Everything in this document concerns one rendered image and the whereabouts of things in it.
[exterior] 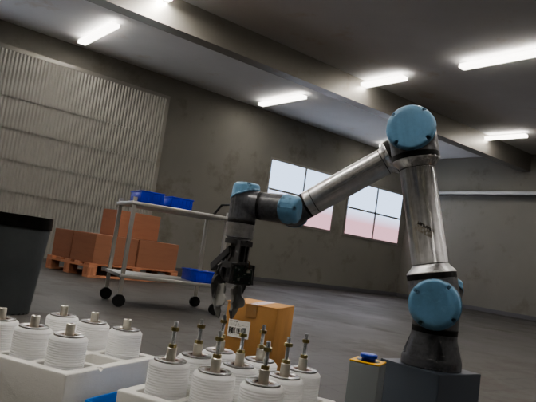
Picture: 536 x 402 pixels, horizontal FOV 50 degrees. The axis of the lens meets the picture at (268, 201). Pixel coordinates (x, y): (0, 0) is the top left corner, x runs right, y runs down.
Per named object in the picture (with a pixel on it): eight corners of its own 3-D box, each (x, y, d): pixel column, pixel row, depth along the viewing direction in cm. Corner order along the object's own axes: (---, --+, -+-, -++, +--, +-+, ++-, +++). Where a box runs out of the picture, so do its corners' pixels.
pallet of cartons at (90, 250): (143, 275, 807) (153, 217, 815) (186, 285, 721) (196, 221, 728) (37, 265, 715) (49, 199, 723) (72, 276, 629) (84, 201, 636)
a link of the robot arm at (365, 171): (426, 120, 163) (277, 204, 173) (423, 108, 152) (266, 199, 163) (447, 155, 159) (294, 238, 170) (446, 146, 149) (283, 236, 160)
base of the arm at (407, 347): (423, 359, 160) (427, 322, 160) (473, 372, 148) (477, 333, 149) (388, 359, 150) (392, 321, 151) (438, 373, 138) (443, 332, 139)
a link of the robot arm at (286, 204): (308, 199, 159) (270, 195, 163) (297, 193, 148) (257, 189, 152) (304, 227, 158) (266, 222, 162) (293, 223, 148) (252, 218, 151)
